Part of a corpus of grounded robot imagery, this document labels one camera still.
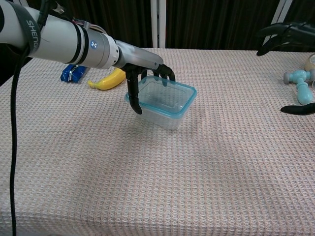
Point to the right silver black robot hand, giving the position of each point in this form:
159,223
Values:
295,32

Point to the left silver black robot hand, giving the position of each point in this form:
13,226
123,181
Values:
140,57

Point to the blue container lid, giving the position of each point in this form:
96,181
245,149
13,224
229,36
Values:
160,98

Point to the clear plastic container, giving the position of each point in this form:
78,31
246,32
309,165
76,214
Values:
167,121

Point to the clear beige tape roll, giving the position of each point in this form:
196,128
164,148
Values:
310,64

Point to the yellow banana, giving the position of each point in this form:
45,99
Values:
108,82

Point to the light blue toy hammer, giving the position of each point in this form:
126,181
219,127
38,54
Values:
299,75

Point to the blue snack packet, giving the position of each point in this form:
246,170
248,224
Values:
73,75

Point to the black curtain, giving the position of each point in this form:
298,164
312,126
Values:
209,22

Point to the pink white waffle tablecloth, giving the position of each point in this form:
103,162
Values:
123,172

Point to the white metal frame post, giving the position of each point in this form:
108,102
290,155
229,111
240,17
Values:
283,12
158,22

